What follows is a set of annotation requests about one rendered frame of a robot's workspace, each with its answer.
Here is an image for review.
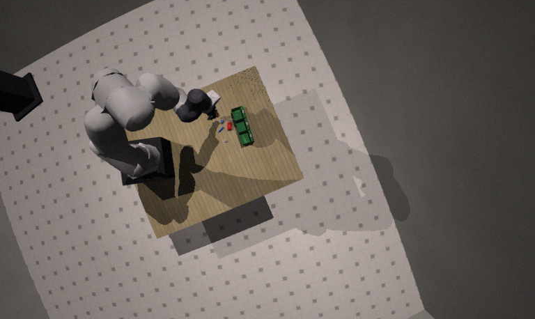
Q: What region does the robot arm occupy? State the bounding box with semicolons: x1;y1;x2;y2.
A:
84;68;221;179

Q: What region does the green three-compartment bin rack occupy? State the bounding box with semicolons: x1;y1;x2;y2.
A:
231;106;254;145

